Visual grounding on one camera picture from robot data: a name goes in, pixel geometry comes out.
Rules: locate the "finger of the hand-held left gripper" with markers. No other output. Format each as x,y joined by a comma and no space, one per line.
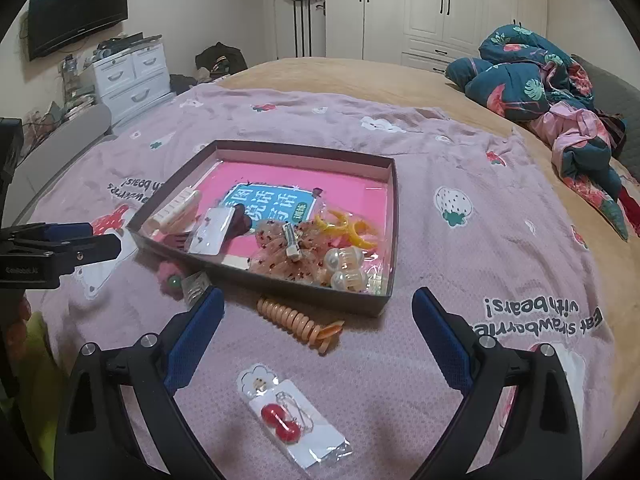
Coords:
65,231
95,251

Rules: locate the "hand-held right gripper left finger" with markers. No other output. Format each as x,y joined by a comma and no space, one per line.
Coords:
192,347

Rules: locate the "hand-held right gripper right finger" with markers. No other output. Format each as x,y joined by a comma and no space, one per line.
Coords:
445,347

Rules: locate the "green clear packet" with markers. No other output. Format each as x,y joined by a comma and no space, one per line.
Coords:
196,287

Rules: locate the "cream hair claw clip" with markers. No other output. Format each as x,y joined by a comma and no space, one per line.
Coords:
175,207

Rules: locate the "shallow cardboard box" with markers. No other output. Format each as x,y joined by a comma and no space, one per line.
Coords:
345,301

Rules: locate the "red cherry earring card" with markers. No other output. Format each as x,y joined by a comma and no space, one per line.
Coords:
280,417

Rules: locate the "white earring card packet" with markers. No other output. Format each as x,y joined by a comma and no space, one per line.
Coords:
210,232

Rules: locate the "pearl hair clip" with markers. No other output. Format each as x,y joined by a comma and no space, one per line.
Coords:
345,277

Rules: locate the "yellow hair clip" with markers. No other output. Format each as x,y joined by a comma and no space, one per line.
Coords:
357,237

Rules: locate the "person's left hand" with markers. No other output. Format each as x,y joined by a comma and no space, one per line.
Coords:
20,325

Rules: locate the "grey padded bench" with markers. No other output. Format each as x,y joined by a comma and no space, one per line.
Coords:
65,145

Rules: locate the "pink fuzzy hair accessory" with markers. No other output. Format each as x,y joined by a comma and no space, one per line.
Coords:
162,272

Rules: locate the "pile of desk clutter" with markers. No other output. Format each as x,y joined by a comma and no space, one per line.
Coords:
70,95

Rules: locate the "white drawer cabinet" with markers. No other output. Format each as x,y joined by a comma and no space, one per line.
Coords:
130,80

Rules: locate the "green trousers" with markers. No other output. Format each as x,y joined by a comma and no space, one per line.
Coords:
35,390

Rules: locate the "black television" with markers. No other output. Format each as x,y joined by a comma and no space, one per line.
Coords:
75,10

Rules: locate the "dark cloth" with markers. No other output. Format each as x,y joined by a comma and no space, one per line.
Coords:
184,84

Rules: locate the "pink printed blanket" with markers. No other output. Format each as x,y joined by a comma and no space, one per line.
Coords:
450,160

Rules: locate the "dark bag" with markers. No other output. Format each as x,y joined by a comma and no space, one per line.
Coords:
220,57

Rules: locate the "red cloth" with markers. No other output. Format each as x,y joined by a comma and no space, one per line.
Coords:
631,210

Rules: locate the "teal floral quilt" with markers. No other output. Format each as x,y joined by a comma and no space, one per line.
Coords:
510,80

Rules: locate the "beige bed sheet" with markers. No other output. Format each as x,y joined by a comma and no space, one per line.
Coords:
350,80

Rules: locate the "grey headboard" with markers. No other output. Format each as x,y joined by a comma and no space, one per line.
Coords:
620,95

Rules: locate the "white door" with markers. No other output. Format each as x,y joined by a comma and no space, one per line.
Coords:
315,30

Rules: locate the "white wardrobe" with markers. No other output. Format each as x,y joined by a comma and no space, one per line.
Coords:
425,10

